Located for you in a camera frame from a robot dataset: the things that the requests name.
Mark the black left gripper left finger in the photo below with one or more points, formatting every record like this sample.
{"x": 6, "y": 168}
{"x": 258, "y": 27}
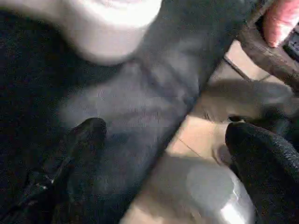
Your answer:
{"x": 56, "y": 182}

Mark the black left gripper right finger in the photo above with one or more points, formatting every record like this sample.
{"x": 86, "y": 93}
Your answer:
{"x": 271, "y": 172}

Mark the white plastic table top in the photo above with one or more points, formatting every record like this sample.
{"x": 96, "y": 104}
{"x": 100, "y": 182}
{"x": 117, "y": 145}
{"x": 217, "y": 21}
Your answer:
{"x": 107, "y": 28}

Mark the black work mat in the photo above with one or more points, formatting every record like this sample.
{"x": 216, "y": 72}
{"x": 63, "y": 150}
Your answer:
{"x": 117, "y": 107}

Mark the brown chair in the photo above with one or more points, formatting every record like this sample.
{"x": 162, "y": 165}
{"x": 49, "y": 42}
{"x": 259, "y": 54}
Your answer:
{"x": 266, "y": 51}

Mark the pink rounded object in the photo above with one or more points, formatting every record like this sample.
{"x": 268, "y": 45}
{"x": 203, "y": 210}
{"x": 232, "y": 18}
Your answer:
{"x": 280, "y": 21}

